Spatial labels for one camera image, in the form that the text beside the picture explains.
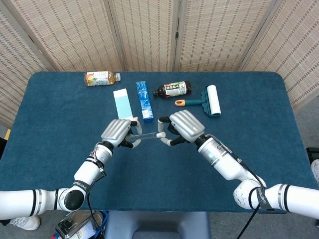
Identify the yellow tea bottle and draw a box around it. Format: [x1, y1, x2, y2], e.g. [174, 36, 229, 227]
[84, 71, 122, 87]

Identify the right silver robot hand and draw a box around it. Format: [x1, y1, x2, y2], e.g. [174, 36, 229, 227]
[157, 110, 206, 147]

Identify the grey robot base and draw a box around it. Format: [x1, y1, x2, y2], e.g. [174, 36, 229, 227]
[104, 211, 212, 239]

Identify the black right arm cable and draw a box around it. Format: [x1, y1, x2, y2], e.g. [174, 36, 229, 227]
[211, 134, 267, 239]

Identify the clear plastic box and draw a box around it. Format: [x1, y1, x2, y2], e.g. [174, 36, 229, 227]
[54, 211, 98, 239]

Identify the blue bin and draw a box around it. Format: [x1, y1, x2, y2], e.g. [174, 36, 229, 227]
[96, 211, 109, 239]

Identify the blue table cloth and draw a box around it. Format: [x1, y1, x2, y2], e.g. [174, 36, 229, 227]
[3, 71, 315, 214]

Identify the white mesh sneaker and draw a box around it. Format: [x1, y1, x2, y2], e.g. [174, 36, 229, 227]
[311, 159, 319, 186]

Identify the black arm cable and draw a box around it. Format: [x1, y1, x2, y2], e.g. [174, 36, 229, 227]
[86, 171, 107, 239]
[211, 134, 267, 239]

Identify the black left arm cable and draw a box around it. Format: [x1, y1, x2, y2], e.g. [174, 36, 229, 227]
[86, 171, 107, 239]

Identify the clear glass test tube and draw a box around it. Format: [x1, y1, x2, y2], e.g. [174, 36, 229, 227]
[129, 131, 158, 140]

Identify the teal lint roller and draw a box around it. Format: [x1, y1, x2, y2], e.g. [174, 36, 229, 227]
[174, 85, 222, 119]

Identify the white and pale blue box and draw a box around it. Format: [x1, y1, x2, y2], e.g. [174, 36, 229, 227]
[113, 88, 139, 124]

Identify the bamboo screen panel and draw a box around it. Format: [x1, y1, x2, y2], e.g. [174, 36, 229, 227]
[238, 0, 319, 110]
[173, 0, 279, 73]
[8, 0, 127, 72]
[0, 0, 55, 126]
[107, 0, 181, 72]

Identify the black box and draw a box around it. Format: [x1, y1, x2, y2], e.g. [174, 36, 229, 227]
[306, 147, 319, 162]

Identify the blue toothpaste box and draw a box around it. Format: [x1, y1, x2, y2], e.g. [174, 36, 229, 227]
[136, 81, 155, 124]

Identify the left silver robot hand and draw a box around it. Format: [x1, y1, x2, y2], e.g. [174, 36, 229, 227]
[101, 119, 143, 149]

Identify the dark tea bottle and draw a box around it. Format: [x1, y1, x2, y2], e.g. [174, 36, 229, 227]
[153, 80, 192, 100]

